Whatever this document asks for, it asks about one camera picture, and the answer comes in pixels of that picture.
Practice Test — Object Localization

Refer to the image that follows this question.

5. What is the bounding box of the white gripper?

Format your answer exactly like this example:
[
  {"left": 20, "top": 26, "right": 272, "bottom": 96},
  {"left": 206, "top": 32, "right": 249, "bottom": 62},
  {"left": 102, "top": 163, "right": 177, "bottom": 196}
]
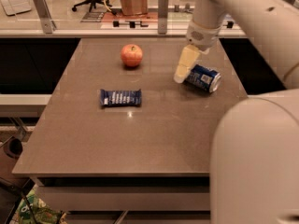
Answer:
[{"left": 174, "top": 20, "right": 221, "bottom": 83}]

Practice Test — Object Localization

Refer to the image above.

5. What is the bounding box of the blue pepsi can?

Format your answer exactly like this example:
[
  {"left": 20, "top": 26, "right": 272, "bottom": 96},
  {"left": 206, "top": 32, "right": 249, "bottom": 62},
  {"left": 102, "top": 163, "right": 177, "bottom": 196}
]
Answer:
[{"left": 186, "top": 64, "right": 221, "bottom": 93}]

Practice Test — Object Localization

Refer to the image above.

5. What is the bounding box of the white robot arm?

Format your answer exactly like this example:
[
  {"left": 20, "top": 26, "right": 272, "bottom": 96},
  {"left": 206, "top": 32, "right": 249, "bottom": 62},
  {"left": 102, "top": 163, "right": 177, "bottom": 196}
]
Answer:
[{"left": 174, "top": 0, "right": 299, "bottom": 224}]

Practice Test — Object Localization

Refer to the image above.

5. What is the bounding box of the red apple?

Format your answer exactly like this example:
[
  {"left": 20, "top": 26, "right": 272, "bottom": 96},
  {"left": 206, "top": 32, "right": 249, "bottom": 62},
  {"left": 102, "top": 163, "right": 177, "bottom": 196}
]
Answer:
[{"left": 121, "top": 44, "right": 143, "bottom": 67}]

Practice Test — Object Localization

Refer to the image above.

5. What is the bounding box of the cardboard box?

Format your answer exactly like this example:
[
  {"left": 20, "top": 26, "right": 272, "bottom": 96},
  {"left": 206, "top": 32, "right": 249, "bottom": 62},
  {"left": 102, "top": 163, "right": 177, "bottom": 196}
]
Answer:
[{"left": 121, "top": 0, "right": 148, "bottom": 16}]

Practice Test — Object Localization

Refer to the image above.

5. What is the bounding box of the blue snack bar wrapper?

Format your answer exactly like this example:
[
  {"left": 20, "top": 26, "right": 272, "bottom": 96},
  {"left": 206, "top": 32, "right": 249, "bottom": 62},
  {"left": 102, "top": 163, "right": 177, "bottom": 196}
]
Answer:
[{"left": 100, "top": 90, "right": 142, "bottom": 107}]

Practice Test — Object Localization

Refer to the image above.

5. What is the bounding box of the green patterned bag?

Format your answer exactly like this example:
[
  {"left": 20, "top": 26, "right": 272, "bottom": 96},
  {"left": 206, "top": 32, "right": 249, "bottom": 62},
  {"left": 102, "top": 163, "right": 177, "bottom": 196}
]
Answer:
[{"left": 17, "top": 191, "right": 64, "bottom": 224}]

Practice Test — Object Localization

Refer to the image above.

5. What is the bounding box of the middle metal glass post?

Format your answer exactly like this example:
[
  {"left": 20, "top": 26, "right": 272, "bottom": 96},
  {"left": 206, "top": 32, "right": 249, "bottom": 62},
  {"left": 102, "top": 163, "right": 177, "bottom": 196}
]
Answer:
[{"left": 158, "top": 0, "right": 169, "bottom": 35}]

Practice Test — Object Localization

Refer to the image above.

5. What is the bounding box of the left metal glass post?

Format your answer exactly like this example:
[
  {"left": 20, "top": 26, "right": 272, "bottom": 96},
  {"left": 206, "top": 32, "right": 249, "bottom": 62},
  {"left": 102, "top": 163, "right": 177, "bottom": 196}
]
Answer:
[{"left": 33, "top": 0, "right": 56, "bottom": 34}]

